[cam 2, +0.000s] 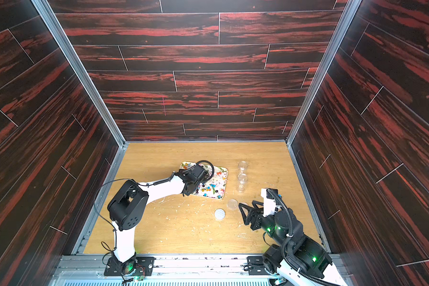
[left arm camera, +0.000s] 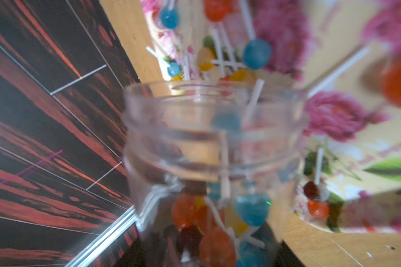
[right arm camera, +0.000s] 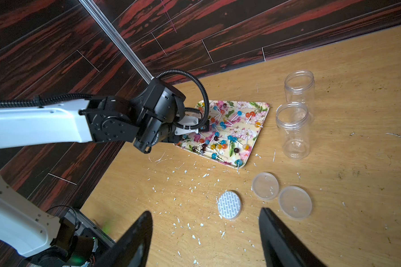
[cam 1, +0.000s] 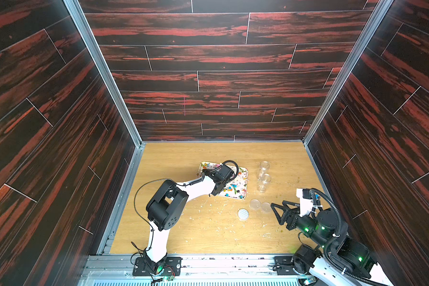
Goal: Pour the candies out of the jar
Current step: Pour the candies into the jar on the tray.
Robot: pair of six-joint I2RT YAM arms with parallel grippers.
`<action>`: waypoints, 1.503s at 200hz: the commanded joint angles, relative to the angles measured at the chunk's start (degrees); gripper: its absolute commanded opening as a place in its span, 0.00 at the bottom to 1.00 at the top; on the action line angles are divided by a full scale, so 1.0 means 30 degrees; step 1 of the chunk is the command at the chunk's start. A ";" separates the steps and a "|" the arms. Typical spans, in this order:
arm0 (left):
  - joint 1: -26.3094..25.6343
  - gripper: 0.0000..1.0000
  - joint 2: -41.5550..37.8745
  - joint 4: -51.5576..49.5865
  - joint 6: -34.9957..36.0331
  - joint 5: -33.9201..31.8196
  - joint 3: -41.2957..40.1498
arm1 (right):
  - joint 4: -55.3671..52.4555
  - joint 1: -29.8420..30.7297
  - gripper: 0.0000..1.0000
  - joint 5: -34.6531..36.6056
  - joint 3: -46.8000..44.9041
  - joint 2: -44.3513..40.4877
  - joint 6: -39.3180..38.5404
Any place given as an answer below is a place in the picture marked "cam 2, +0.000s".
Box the clear plastic jar lid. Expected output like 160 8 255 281
227 199 238 210

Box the clear candy jar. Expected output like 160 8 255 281
237 174 248 193
238 161 249 174

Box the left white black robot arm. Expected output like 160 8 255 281
106 160 215 276

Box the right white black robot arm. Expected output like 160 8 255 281
238 188 347 286

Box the floral pink rectangular tray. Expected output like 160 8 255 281
179 162 228 200

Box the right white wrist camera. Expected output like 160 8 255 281
261 188 278 217

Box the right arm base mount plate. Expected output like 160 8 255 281
243 255 275 276

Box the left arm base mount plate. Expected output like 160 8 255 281
104 256 155 277

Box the metal front rail frame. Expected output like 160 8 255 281
50 254 284 286

